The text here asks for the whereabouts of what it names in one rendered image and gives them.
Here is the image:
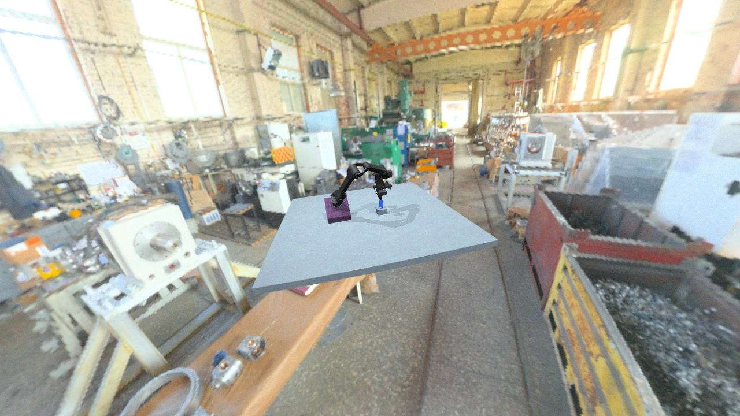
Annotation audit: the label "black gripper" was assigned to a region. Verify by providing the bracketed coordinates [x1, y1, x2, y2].
[373, 181, 387, 200]

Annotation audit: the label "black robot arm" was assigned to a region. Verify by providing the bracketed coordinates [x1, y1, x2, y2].
[330, 161, 392, 208]

